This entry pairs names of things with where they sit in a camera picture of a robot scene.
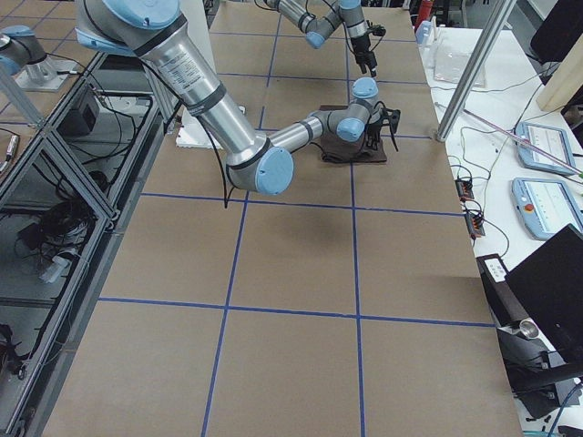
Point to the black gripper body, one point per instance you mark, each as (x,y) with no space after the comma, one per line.
(363,46)
(373,130)

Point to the brown t-shirt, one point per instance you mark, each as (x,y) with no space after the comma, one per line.
(355,150)

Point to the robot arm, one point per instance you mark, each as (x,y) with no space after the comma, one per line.
(347,15)
(156,32)

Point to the red cylinder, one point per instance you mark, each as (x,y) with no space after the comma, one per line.
(425,9)

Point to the far blue teach pendant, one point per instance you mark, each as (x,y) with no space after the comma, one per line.
(552,139)

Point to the blue teach pendant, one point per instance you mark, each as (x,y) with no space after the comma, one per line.
(552,139)
(545,206)

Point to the near blue teach pendant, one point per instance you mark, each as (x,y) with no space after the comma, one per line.
(545,206)

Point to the reacher grabber stick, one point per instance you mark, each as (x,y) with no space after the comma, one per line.
(525,143)

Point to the black power box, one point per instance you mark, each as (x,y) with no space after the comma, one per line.
(501,299)

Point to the black laptop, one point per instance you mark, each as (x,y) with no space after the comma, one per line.
(548,284)

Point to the aluminium frame post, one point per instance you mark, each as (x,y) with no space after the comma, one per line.
(483,47)

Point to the white camera pillar base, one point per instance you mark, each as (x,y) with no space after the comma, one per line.
(210,116)

